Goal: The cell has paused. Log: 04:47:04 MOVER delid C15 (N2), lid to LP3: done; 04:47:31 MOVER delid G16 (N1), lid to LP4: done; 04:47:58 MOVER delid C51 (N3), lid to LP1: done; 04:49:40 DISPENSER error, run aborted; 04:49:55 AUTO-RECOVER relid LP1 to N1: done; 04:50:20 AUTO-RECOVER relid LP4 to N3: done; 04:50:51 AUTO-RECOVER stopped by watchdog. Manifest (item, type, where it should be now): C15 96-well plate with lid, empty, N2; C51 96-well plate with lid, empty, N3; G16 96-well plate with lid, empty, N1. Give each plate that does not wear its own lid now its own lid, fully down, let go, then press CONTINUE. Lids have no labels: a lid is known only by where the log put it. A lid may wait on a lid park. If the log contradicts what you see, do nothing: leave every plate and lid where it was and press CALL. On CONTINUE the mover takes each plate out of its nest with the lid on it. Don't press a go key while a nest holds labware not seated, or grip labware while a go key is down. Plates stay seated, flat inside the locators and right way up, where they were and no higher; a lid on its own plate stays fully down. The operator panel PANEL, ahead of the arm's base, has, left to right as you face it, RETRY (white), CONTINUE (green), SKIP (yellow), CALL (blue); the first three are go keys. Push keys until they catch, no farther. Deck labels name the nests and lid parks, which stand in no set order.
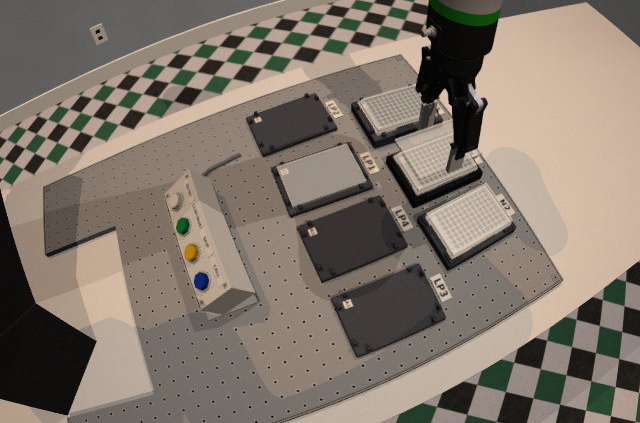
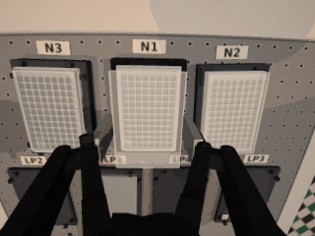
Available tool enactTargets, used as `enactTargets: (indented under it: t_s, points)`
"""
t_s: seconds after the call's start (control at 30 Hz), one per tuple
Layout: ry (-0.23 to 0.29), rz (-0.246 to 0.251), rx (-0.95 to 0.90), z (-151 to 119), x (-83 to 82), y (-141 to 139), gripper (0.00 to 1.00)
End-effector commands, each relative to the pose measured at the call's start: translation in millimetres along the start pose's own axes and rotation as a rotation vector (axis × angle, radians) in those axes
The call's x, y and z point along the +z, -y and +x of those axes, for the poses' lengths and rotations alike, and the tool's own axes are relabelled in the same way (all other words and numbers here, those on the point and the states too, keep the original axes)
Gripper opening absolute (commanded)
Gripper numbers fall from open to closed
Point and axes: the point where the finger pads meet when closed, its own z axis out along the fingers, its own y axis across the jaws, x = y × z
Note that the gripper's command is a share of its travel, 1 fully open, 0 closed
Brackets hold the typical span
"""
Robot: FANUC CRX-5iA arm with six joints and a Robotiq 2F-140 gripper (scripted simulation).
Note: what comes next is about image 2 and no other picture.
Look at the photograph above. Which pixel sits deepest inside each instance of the white label reading lp1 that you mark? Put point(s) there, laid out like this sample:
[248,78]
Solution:
[109,158]

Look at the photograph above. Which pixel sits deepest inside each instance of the white label reading lp4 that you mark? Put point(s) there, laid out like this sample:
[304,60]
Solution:
[184,158]

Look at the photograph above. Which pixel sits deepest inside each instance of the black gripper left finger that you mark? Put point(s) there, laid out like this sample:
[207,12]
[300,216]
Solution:
[38,209]

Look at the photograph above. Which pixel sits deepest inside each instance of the white well plate lid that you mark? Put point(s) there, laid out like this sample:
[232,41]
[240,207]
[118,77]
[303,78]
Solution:
[147,109]
[233,107]

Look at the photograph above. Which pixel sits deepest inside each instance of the translucent plastic plate lid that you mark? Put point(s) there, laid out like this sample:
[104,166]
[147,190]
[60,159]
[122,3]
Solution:
[121,192]

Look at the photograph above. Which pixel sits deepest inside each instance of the white label reading lp3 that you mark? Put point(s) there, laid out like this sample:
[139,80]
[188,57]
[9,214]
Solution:
[255,158]

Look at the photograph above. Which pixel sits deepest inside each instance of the white label reading n1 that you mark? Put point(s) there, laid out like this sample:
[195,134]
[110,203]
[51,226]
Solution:
[149,46]

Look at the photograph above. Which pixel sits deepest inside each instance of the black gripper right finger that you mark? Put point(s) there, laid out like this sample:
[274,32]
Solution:
[247,210]

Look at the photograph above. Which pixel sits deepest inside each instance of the white n3 label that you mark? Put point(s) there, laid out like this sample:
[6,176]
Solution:
[53,47]

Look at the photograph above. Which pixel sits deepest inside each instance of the white n2 label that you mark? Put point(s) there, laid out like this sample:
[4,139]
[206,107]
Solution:
[231,52]

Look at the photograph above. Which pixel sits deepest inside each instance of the grey perforated base plate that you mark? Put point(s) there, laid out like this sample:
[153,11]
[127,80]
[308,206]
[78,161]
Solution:
[287,123]

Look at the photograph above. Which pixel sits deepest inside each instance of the cream label reading lp2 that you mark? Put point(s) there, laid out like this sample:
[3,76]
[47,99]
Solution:
[33,159]

